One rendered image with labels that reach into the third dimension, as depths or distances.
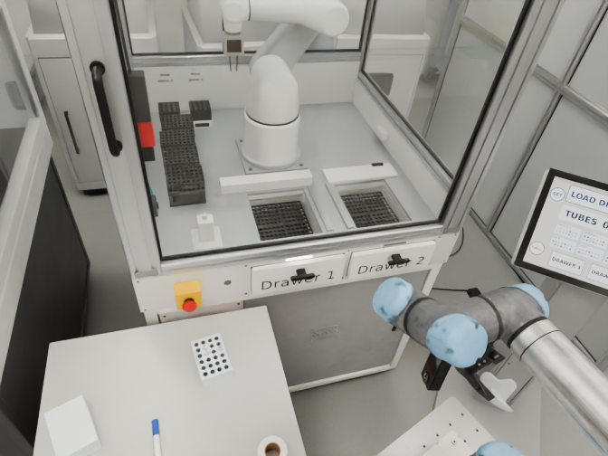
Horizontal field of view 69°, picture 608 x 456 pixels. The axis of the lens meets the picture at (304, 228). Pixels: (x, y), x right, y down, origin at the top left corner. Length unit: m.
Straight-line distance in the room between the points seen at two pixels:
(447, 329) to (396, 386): 1.55
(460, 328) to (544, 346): 0.13
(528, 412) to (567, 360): 1.64
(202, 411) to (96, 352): 0.35
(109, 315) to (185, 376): 1.19
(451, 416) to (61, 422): 0.97
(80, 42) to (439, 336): 0.77
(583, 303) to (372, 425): 0.98
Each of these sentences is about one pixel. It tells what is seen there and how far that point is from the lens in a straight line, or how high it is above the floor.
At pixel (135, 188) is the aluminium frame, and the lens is 1.07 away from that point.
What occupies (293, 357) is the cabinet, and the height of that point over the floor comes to 0.34.
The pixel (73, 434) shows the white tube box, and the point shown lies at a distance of 1.24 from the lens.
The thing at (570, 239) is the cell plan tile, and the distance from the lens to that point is 1.52.
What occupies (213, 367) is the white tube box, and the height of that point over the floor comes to 0.80.
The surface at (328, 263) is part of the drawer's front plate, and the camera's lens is 1.34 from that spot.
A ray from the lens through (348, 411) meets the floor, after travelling 2.11.
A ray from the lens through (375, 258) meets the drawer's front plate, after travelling 1.41.
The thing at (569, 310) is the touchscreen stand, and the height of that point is 0.76.
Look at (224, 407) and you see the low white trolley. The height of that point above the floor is 0.76.
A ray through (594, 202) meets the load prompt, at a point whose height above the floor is 1.15.
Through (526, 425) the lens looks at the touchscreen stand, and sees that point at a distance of 2.33.
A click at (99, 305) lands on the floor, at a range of 2.49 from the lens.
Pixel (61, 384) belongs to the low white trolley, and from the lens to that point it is 1.37.
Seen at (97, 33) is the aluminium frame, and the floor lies 1.59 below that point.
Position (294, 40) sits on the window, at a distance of 0.95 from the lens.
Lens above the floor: 1.89
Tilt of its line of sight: 43 degrees down
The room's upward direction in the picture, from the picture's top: 7 degrees clockwise
